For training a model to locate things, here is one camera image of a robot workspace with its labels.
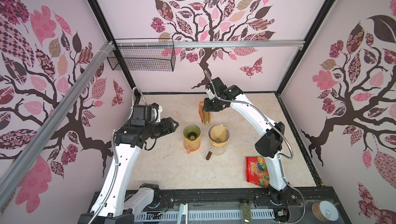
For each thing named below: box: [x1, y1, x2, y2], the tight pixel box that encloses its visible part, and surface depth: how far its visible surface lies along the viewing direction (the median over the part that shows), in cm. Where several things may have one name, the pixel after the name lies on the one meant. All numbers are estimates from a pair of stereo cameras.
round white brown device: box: [311, 200, 339, 222], surface depth 67 cm
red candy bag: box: [245, 156, 270, 189], surface depth 81 cm
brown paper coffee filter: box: [210, 124, 227, 140], surface depth 81 cm
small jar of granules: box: [240, 202, 252, 224], surface depth 68 cm
